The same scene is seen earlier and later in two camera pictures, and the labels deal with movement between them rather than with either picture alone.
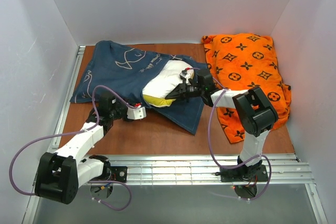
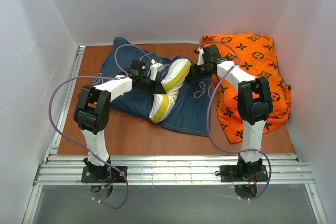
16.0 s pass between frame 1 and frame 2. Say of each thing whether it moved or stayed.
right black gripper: moved
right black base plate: stayed
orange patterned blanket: stayed
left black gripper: moved
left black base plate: stayed
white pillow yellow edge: moved
